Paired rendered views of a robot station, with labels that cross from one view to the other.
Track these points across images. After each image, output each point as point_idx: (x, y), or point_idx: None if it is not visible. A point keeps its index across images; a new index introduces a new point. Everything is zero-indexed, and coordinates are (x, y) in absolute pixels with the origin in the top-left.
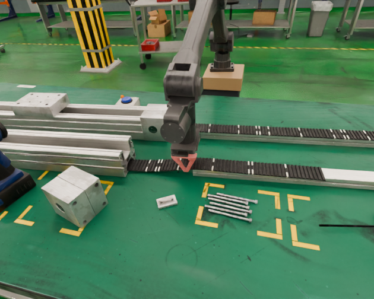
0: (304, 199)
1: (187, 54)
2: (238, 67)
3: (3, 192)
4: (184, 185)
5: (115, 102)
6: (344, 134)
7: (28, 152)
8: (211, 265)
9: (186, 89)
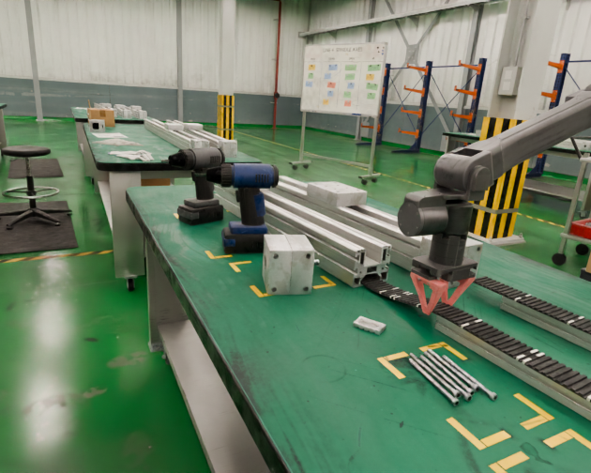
0: None
1: (491, 143)
2: None
3: (240, 236)
4: (410, 328)
5: None
6: None
7: (286, 219)
8: (347, 394)
9: (456, 175)
